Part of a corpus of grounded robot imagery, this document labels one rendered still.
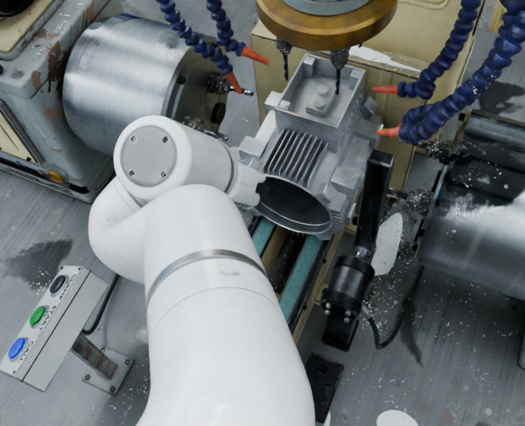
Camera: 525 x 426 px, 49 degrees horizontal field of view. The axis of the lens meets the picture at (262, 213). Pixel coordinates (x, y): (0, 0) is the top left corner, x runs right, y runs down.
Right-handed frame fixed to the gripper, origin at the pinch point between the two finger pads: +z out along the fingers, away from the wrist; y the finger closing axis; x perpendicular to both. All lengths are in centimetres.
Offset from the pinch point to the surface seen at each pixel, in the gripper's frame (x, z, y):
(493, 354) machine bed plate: -15, 25, 45
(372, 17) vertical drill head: 23.2, -15.1, 13.4
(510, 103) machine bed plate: 34, 53, 36
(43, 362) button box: -31.1, -15.5, -13.7
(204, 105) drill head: 10.0, 11.2, -14.7
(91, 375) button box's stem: -41.5, 8.7, -18.1
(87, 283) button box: -20.6, -10.0, -14.0
